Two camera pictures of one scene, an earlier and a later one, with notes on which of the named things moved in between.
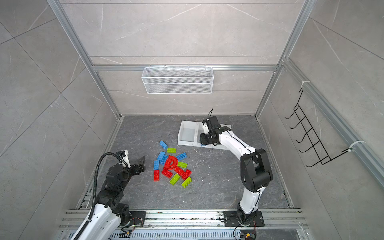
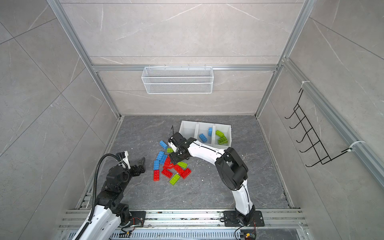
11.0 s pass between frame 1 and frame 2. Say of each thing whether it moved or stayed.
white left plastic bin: stayed
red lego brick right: stayed
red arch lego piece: stayed
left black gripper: stayed
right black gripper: moved
